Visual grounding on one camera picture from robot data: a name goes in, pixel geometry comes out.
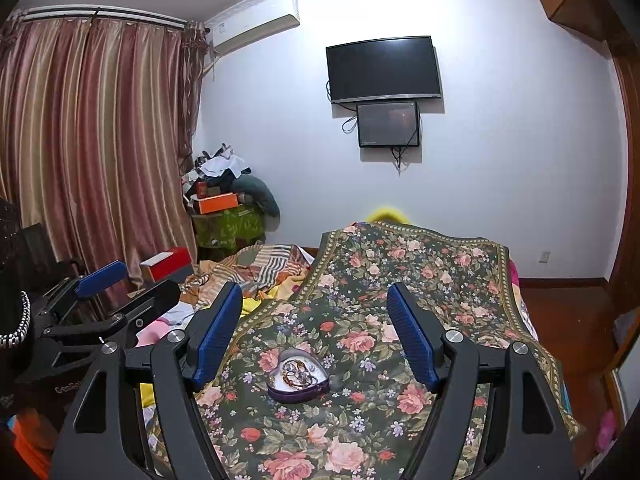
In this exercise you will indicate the red white box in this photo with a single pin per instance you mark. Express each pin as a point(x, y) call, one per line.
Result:
point(164, 264)

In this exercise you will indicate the black wall television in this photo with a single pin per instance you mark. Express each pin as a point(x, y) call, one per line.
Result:
point(383, 69)

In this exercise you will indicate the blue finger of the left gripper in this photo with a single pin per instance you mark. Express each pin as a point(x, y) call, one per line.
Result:
point(100, 280)

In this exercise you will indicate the floral green bedspread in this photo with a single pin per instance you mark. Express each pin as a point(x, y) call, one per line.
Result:
point(365, 426)

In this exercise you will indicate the orange shoe box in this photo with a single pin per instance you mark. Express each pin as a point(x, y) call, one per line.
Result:
point(212, 204)

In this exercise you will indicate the striped pink curtain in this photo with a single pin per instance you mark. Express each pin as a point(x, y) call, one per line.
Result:
point(97, 120)

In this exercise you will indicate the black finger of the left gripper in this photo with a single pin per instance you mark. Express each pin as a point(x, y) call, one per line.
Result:
point(140, 312)

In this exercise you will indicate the green cardboard box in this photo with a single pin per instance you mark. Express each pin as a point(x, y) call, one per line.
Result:
point(229, 230)

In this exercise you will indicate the small wall monitor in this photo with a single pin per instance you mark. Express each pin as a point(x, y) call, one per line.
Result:
point(392, 124)

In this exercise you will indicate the striped patchwork quilt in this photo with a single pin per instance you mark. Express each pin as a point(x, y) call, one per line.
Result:
point(262, 272)

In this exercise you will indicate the purple heart-shaped tin box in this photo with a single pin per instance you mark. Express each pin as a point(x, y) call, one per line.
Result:
point(298, 377)

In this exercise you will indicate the pile of white clothes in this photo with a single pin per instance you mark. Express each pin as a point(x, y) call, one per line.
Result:
point(224, 159)

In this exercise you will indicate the white wall socket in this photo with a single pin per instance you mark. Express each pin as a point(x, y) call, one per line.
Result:
point(544, 257)

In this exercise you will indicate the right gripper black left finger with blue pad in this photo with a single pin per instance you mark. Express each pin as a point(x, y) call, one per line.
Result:
point(182, 364)

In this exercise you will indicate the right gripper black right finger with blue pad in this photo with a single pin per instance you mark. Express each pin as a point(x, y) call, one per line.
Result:
point(446, 363)

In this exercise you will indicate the white air conditioner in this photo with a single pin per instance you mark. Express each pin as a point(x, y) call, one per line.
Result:
point(247, 26)

